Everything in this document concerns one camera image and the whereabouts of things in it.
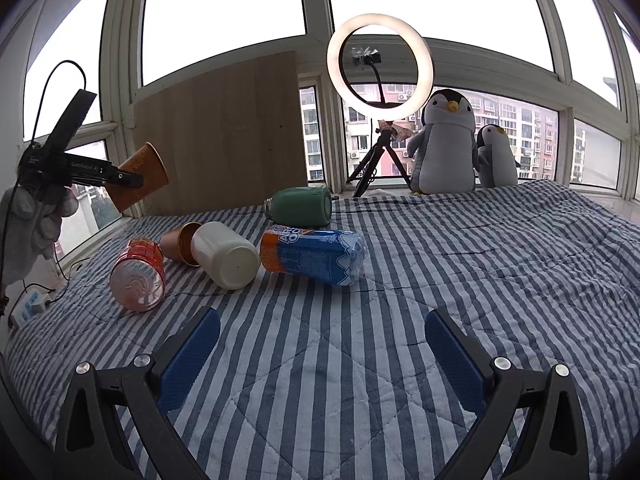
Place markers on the green metal flask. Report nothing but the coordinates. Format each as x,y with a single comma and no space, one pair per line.
308,207

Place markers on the black tripod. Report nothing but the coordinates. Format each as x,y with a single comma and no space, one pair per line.
365,171

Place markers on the wooden board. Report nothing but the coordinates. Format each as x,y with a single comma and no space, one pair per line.
228,138

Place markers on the large grey penguin plush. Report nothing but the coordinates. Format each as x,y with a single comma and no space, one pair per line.
444,151

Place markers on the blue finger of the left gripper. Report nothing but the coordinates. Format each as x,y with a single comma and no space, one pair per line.
107,173

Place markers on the ring light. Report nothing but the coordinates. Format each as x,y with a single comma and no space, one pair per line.
416,43

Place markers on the white power strip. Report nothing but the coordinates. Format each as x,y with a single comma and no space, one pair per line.
32,304

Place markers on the left gloved hand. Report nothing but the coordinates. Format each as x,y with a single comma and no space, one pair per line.
29,230

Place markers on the small grey penguin plush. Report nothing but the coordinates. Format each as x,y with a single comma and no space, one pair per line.
496,163

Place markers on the orange patterned paper cup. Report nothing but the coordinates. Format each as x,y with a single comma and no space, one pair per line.
147,162

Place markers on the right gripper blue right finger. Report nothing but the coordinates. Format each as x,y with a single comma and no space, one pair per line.
552,443

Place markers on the phone holder clamp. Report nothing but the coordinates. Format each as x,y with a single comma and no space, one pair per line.
370,57

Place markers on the striped blue white quilt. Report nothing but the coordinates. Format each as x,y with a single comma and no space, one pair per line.
311,381

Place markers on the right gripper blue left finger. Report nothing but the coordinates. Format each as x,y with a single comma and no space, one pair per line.
91,444

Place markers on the white plastic cup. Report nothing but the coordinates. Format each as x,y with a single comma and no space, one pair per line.
229,259

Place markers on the red clear plastic bottle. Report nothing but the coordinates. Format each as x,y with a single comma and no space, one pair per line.
137,279

